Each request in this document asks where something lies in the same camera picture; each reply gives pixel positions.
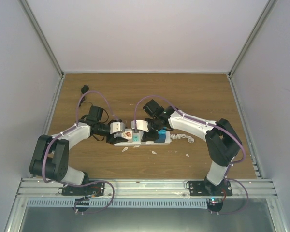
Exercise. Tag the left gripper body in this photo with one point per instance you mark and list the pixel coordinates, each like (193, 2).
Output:
(100, 128)

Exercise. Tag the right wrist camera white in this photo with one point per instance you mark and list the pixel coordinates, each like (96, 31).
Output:
(139, 125)

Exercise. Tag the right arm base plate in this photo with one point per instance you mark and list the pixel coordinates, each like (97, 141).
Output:
(205, 188)

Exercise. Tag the white power strip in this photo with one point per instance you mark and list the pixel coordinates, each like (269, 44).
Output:
(137, 140)

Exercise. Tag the blue cube adapter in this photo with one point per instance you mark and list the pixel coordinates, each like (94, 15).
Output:
(161, 136)

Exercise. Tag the slotted cable duct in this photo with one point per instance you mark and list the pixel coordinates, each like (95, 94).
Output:
(119, 203)

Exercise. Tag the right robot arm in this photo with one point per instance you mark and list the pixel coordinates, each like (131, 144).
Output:
(222, 142)

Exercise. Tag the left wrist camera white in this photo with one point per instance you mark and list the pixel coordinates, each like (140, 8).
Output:
(117, 127)

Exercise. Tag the black power adapter with cable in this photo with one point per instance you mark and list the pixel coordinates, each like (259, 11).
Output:
(83, 90)

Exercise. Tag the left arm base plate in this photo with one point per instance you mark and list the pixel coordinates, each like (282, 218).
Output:
(93, 190)

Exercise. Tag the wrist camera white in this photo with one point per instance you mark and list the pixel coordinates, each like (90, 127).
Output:
(139, 125)
(117, 127)

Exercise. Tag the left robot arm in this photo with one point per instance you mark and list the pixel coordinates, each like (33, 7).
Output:
(50, 158)

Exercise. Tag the white cube adapter tiger sticker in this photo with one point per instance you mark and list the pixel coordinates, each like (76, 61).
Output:
(127, 135)

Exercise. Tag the aluminium front rail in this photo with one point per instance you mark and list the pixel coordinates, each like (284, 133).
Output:
(151, 188)

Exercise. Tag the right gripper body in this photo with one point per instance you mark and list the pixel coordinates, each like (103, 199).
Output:
(156, 125)

